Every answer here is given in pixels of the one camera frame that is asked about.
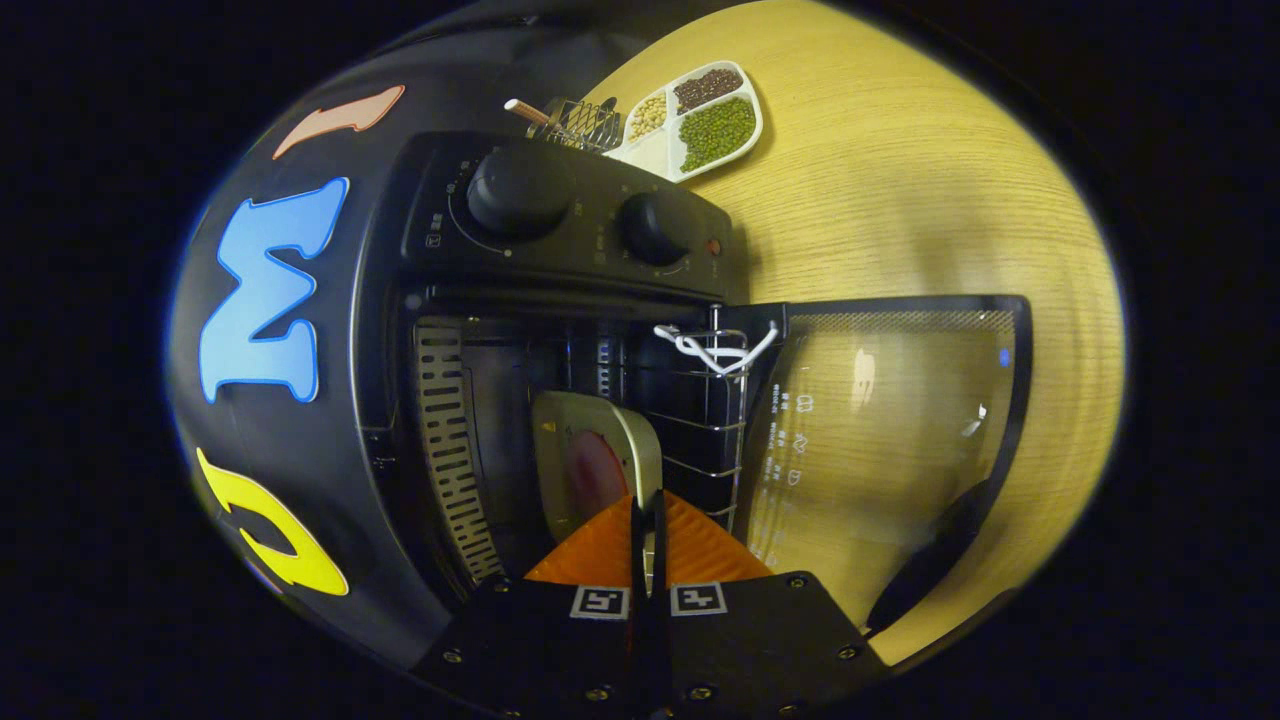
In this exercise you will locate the pile of yellow soybeans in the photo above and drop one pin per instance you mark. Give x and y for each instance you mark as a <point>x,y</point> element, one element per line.
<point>648,116</point>

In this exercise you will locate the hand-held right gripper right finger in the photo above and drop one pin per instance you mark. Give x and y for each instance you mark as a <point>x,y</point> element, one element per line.
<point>760,640</point>

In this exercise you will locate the pile of red beans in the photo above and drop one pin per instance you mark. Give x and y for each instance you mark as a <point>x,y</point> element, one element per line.
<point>707,88</point>

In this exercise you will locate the pile of green mung beans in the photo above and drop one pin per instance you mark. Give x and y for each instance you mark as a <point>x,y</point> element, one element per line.
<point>718,133</point>

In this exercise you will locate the white square plate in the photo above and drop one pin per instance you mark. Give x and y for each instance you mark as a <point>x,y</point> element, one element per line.
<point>560,430</point>

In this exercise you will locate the black electric oven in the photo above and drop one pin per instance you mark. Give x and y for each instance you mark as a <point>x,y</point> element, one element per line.
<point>580,250</point>

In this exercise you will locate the pile of white rice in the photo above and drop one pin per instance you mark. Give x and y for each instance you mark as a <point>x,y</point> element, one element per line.
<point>650,155</point>

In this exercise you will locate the pink ham slice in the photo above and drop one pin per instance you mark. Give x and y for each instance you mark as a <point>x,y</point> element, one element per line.
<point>595,470</point>

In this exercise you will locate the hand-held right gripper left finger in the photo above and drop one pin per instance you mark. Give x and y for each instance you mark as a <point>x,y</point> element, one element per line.
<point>540,640</point>

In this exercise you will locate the red white striped stick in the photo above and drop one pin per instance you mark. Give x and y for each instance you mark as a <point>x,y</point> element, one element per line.
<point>522,108</point>

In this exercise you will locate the white divided tray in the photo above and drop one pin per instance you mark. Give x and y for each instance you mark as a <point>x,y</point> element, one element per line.
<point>672,150</point>

